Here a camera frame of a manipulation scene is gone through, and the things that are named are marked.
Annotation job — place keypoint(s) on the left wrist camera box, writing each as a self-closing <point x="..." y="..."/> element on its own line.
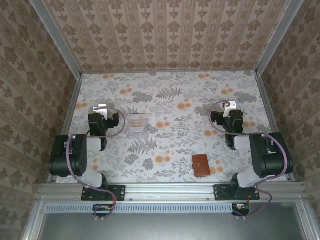
<point x="100" y="108"/>

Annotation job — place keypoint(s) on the aluminium frame post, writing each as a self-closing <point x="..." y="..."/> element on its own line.
<point x="277" y="37"/>
<point x="58" y="37"/>

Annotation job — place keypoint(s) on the aluminium front rail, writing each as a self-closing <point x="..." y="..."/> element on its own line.
<point x="170" y="191"/>

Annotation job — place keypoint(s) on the grey metal panel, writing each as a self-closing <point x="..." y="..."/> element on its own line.
<point x="162" y="227"/>

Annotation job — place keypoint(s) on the floral patterned table covering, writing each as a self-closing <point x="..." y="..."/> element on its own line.
<point x="175" y="85"/>

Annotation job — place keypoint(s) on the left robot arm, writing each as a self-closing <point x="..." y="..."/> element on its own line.
<point x="75" y="160"/>

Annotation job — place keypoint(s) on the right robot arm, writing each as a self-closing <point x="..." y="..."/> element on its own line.
<point x="270" y="160"/>

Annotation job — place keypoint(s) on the aluminium side rail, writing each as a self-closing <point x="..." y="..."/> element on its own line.
<point x="66" y="125"/>
<point x="270" y="112"/>

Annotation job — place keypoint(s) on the brown leather card holder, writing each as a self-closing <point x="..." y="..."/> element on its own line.
<point x="200" y="166"/>

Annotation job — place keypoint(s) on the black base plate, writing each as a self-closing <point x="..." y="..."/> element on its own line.
<point x="117" y="192"/>
<point x="220" y="193"/>

